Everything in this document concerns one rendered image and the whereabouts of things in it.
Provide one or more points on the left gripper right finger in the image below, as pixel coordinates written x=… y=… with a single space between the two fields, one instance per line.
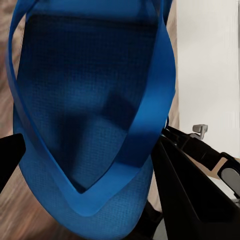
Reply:
x=193 y=206

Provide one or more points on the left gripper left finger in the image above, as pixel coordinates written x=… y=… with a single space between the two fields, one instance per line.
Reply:
x=12 y=149

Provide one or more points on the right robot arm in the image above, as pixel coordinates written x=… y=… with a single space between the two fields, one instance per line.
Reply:
x=203 y=153

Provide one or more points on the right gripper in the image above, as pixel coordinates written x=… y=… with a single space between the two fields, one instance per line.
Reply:
x=193 y=147

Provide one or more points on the sliding door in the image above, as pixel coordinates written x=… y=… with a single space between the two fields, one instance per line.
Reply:
x=210 y=173

